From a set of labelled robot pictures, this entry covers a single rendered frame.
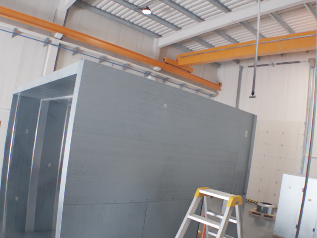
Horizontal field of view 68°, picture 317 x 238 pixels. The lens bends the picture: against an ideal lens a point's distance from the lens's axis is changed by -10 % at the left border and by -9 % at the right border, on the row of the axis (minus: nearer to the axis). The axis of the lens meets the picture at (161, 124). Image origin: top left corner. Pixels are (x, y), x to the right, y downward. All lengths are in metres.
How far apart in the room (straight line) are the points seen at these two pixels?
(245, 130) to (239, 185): 0.74
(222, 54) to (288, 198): 6.60
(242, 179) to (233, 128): 0.75
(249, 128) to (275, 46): 7.19
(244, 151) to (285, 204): 5.54
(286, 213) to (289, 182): 0.98
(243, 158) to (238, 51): 8.21
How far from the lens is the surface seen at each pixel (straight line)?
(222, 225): 2.04
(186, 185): 2.78
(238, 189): 3.61
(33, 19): 10.60
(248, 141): 3.64
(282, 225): 9.09
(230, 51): 11.64
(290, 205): 8.90
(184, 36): 11.93
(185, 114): 2.64
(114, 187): 2.23
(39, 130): 5.46
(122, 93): 2.17
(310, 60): 13.77
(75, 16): 11.67
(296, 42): 10.27
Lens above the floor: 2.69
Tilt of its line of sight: 3 degrees up
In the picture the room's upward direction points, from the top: 8 degrees clockwise
